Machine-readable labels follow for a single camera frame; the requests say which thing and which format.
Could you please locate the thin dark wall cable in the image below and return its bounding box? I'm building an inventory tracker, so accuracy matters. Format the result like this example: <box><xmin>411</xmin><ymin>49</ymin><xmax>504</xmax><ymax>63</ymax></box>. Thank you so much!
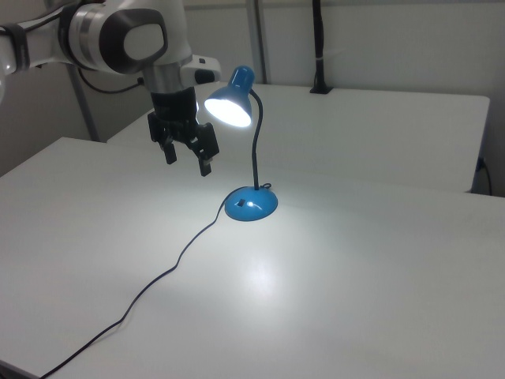
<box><xmin>477</xmin><ymin>156</ymin><xmax>494</xmax><ymax>197</ymax></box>

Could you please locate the grey metal frame post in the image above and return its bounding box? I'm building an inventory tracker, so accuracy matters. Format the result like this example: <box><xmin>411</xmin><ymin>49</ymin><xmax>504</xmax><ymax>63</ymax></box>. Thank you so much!
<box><xmin>245</xmin><ymin>0</ymin><xmax>274</xmax><ymax>84</ymax></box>
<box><xmin>65</xmin><ymin>65</ymin><xmax>100</xmax><ymax>143</ymax></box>

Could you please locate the black clamped pole mount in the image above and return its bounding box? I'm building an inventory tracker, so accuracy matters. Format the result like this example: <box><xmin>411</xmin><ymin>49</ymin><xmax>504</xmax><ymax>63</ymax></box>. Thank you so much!
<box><xmin>309</xmin><ymin>0</ymin><xmax>335</xmax><ymax>96</ymax></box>

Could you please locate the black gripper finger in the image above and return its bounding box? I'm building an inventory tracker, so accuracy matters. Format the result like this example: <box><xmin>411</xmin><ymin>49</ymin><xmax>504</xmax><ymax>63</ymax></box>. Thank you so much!
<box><xmin>189</xmin><ymin>122</ymin><xmax>221</xmax><ymax>178</ymax></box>
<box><xmin>147</xmin><ymin>111</ymin><xmax>179</xmax><ymax>166</ymax></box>

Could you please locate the black lamp power cord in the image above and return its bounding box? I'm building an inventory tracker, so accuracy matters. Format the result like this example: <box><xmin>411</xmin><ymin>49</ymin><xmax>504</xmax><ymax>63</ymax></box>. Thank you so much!
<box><xmin>39</xmin><ymin>199</ymin><xmax>229</xmax><ymax>379</ymax></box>

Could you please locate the blue gooseneck desk lamp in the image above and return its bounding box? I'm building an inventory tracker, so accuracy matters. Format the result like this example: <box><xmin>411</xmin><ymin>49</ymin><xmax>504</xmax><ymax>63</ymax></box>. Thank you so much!
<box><xmin>204</xmin><ymin>66</ymin><xmax>280</xmax><ymax>223</ymax></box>

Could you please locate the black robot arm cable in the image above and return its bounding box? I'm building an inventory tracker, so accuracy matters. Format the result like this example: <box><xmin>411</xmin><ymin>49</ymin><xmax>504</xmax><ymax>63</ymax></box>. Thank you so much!
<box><xmin>77</xmin><ymin>69</ymin><xmax>145</xmax><ymax>95</ymax></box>

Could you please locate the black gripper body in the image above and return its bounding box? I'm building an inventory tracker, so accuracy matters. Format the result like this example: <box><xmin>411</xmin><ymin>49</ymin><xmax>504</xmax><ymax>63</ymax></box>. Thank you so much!
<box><xmin>151</xmin><ymin>88</ymin><xmax>204</xmax><ymax>153</ymax></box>

